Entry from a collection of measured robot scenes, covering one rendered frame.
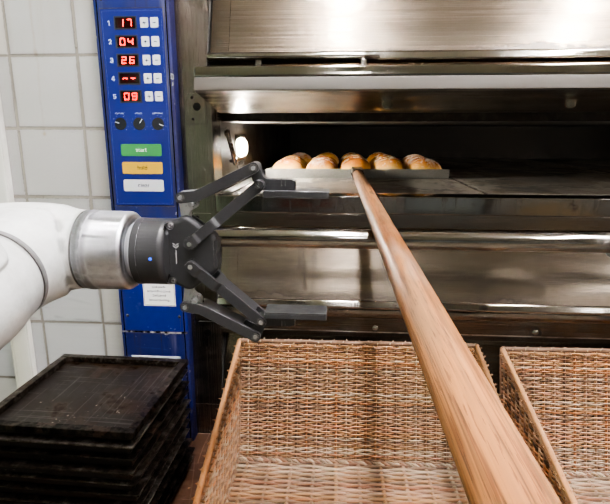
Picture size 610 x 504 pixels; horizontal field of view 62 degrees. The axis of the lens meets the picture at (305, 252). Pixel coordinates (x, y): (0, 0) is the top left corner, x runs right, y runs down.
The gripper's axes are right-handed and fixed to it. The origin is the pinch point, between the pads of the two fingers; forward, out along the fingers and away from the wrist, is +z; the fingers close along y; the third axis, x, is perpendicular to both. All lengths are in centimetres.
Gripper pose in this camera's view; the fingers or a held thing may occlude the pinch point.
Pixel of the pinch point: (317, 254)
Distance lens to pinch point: 56.9
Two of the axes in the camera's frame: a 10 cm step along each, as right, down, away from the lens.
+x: -0.6, 2.3, -9.7
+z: 10.0, 0.2, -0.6
